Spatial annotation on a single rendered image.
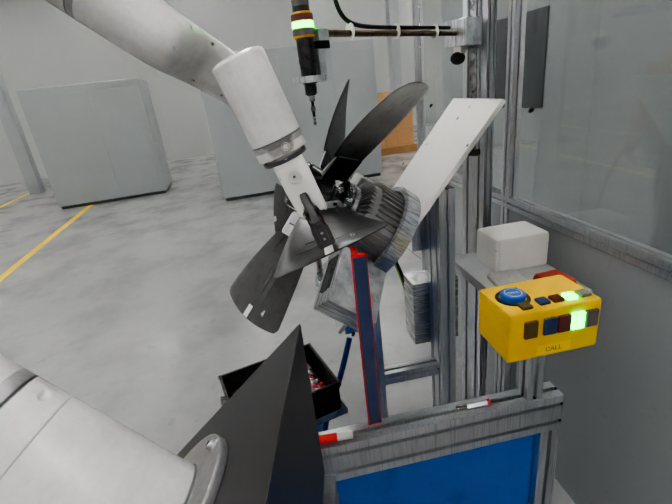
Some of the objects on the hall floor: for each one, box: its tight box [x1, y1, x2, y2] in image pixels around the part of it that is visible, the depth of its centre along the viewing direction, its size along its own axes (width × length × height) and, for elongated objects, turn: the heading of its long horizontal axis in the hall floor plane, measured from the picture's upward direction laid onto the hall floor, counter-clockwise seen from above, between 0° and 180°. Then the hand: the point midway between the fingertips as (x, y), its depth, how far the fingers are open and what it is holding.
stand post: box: [427, 184, 456, 407], centre depth 133 cm, size 4×9×115 cm, turn 25°
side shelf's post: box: [497, 354, 517, 393], centre depth 140 cm, size 4×4×83 cm
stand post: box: [373, 311, 388, 418], centre depth 135 cm, size 4×9×91 cm, turn 25°
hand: (323, 235), depth 73 cm, fingers closed
